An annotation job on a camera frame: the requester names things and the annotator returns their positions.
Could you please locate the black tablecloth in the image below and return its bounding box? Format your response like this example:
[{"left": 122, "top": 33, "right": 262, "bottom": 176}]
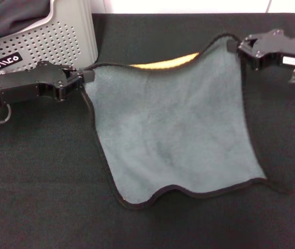
[{"left": 0, "top": 12, "right": 295, "bottom": 249}]

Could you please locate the grey perforated storage box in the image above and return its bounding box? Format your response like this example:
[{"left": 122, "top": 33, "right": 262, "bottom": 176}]
[{"left": 0, "top": 0, "right": 99, "bottom": 76}]

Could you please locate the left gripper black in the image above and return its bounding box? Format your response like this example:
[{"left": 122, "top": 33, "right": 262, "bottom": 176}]
[{"left": 0, "top": 61, "right": 96, "bottom": 105}]

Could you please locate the black fabric box liner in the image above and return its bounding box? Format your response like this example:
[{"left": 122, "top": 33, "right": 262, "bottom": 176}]
[{"left": 0, "top": 0, "right": 54, "bottom": 40}]

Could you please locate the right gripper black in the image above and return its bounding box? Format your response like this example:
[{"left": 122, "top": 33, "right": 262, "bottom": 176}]
[{"left": 226, "top": 29, "right": 295, "bottom": 70}]

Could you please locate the yellow and grey towel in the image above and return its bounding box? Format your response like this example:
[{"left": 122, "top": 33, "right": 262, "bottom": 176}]
[{"left": 79, "top": 33, "right": 291, "bottom": 210}]

